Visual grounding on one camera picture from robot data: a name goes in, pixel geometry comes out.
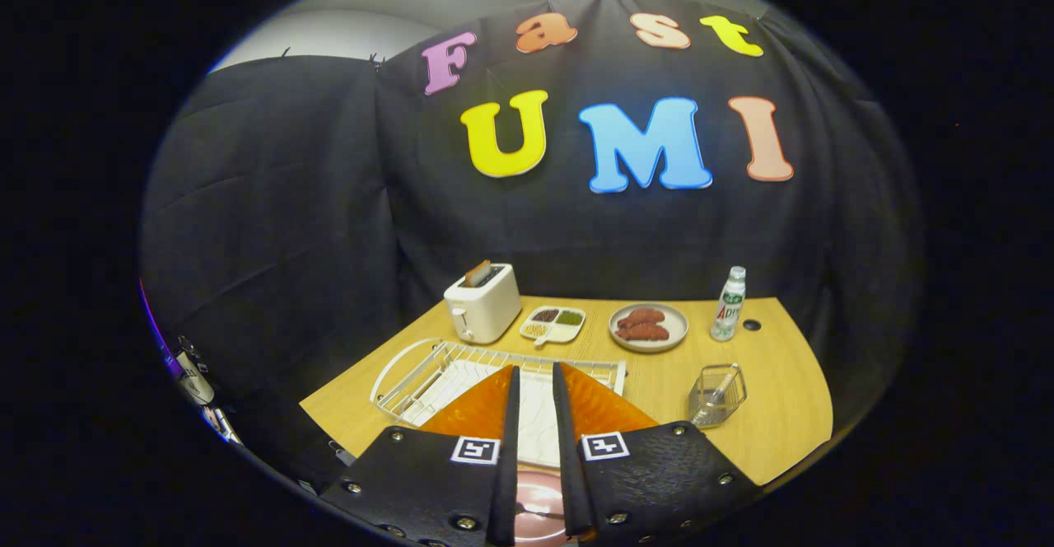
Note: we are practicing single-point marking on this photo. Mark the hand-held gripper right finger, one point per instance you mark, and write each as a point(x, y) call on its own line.
point(568, 448)

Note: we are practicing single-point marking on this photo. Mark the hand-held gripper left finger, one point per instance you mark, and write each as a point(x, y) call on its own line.
point(506, 465)

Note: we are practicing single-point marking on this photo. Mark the pink plate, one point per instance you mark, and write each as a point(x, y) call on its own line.
point(539, 493)

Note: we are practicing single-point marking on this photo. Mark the white divided dish with beans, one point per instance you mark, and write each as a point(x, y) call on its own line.
point(564, 334)

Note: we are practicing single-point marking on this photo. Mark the beige plate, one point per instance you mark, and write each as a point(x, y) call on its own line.
point(678, 321)

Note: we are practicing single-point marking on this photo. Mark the brown meat piece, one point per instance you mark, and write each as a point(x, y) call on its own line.
point(642, 332)
point(644, 316)

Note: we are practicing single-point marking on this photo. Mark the white toaster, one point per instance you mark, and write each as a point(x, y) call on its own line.
point(490, 308)

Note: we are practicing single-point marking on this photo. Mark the brown toast slice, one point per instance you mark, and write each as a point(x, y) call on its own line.
point(478, 273)

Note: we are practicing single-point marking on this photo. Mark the white bottle with green label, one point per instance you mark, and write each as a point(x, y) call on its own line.
point(729, 312)

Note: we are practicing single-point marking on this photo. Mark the metal clamp with white tag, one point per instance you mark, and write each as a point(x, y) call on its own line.
point(193, 382)

